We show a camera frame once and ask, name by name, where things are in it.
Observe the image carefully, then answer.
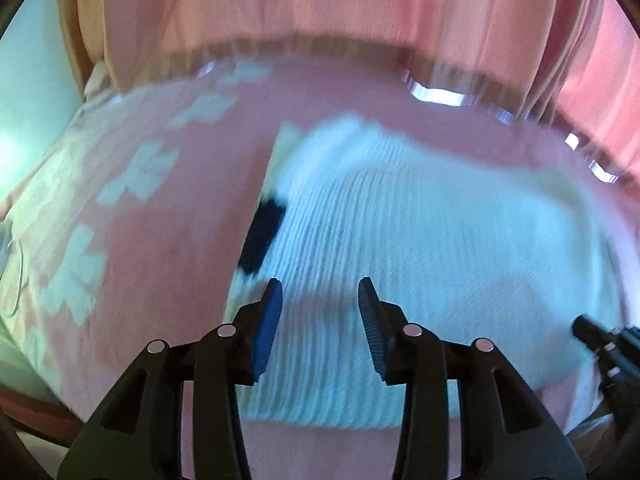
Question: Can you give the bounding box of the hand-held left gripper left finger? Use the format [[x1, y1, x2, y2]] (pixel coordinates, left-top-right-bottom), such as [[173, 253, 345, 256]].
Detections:
[[56, 277, 284, 480]]

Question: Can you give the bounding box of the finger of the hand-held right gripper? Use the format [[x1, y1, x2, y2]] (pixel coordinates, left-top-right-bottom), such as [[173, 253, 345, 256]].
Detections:
[[571, 314, 608, 356]]

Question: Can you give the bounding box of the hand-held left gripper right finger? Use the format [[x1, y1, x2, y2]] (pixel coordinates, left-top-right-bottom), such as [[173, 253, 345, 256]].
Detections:
[[357, 276, 586, 480]]

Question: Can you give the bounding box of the white red black knit sweater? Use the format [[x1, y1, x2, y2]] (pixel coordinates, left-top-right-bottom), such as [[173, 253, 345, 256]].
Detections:
[[227, 115, 626, 431]]

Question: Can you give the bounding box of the pink printed bedsheet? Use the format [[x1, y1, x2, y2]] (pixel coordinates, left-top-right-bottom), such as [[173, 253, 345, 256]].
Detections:
[[0, 57, 640, 480]]

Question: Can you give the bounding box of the white pillow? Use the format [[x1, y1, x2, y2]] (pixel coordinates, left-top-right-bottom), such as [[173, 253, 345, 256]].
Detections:
[[84, 61, 110, 98]]

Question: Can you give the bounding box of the pink orange curtain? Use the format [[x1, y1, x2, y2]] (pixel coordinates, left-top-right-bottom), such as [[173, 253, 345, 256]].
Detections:
[[57, 0, 640, 181]]

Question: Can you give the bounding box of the wooden bed frame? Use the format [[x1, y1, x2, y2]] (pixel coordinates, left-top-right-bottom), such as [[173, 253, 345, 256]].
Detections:
[[0, 385, 83, 438]]

